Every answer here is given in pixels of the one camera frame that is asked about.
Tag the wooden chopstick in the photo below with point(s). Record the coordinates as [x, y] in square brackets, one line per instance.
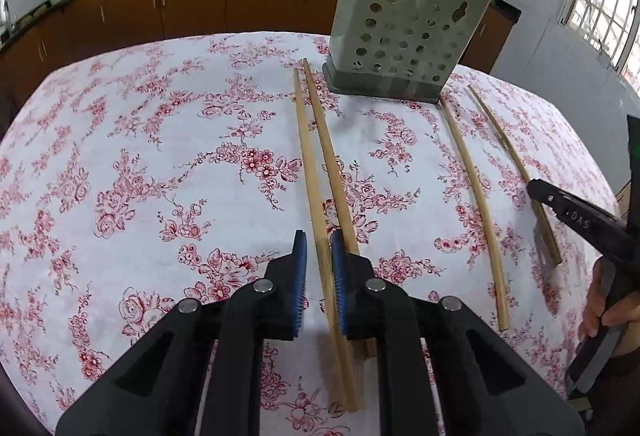
[515, 165]
[312, 186]
[330, 155]
[480, 206]

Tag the red floral tablecloth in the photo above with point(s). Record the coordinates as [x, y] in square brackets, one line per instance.
[150, 140]

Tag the green perforated utensil holder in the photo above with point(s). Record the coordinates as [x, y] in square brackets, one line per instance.
[400, 40]

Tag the person's right hand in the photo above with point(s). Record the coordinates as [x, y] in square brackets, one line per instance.
[597, 311]

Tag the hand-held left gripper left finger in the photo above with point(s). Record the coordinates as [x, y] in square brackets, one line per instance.
[299, 286]

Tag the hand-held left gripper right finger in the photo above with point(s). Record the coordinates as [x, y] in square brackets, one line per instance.
[339, 286]

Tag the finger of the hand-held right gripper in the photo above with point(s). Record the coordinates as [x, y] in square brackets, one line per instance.
[545, 196]

